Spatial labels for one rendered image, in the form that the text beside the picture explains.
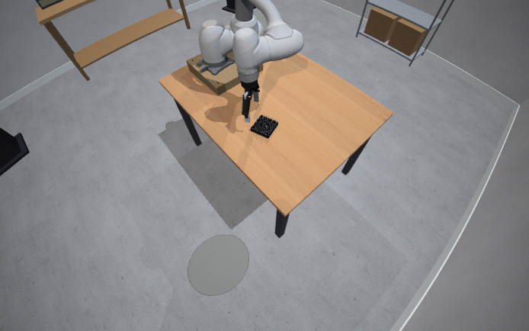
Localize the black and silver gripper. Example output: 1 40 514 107
241 80 260 123

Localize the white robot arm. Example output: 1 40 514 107
197 0 304 83

